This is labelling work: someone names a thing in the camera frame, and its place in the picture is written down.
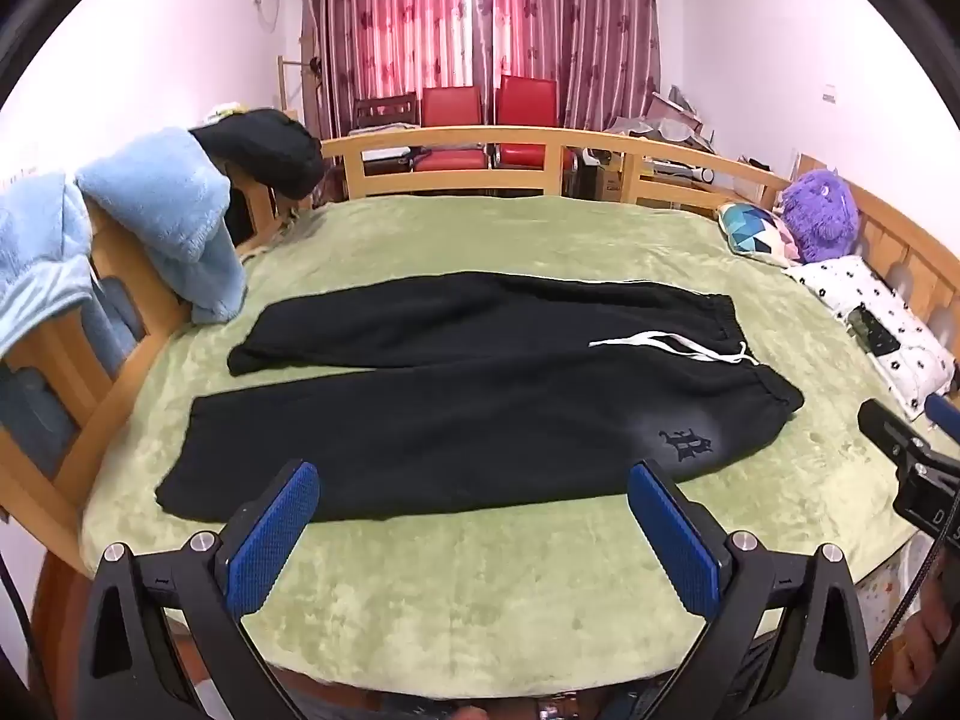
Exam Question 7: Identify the wooden rack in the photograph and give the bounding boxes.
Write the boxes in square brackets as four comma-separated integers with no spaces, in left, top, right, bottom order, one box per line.
[277,55,321,128]

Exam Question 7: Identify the wooden bed frame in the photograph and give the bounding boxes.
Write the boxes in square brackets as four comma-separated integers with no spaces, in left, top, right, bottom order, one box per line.
[0,124,960,720]

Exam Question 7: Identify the geometric patterned pillow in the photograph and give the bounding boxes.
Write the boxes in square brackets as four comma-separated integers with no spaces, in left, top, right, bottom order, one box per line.
[716,201,801,269]

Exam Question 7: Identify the red patterned curtain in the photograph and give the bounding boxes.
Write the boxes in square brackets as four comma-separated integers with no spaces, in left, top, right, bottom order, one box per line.
[476,0,662,136]
[300,0,479,140]

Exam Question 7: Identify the black braided cable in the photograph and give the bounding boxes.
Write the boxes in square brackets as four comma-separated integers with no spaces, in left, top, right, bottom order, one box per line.
[874,514,950,667]

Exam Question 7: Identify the black pants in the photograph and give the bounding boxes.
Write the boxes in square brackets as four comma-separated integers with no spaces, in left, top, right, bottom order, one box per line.
[155,270,805,524]

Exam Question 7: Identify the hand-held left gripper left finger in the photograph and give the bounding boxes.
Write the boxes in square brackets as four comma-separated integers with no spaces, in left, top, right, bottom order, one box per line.
[79,460,321,720]

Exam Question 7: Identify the dark wooden chair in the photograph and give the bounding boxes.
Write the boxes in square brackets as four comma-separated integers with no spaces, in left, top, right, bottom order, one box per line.
[352,92,419,160]

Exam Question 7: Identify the black garment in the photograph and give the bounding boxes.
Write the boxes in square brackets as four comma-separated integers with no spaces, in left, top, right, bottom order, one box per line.
[187,109,325,200]

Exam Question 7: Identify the light blue fleece garment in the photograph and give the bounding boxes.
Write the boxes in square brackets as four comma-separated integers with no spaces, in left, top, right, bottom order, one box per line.
[0,126,248,361]

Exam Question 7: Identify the person's right hand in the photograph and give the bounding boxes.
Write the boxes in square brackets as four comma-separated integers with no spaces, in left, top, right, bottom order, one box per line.
[895,600,959,700]

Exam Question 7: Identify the red chair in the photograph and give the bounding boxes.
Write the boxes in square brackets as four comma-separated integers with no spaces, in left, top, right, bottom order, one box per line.
[411,86,494,173]
[495,75,580,170]

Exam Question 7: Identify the white floral pillow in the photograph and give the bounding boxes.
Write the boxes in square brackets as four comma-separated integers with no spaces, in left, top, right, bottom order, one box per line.
[784,255,957,421]

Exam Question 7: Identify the cardboard box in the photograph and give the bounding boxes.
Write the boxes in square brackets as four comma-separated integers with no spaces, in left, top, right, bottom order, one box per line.
[581,154,627,202]

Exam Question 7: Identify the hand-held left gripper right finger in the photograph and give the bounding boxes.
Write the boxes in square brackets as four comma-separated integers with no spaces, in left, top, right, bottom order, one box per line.
[628,460,876,720]

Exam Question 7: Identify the green fleece blanket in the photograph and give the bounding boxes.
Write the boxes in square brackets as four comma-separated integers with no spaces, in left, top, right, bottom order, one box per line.
[79,195,927,702]

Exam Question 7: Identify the pile of grey packaging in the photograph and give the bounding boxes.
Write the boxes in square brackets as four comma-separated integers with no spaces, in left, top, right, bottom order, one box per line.
[604,86,722,158]

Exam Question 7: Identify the purple plush toy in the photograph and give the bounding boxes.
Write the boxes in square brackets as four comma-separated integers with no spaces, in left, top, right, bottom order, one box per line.
[772,169,861,263]

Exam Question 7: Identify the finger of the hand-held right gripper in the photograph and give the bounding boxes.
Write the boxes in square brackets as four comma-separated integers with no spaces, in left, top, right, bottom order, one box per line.
[924,393,960,442]
[857,399,932,470]

